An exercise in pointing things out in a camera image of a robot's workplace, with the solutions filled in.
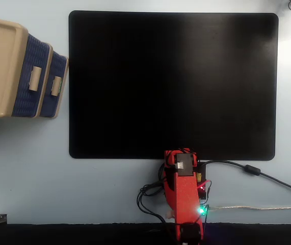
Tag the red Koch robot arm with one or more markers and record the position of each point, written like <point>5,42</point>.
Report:
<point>186,194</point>

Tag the beige drawer cabinet frame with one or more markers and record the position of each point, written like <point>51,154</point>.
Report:
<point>0,66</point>

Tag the controller circuit board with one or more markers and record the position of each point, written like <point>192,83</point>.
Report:
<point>204,196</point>

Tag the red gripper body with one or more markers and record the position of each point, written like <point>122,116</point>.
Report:
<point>169,155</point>

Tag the black table mat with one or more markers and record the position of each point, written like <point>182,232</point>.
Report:
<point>173,76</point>

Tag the black backdrop cloth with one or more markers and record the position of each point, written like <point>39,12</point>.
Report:
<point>84,234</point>

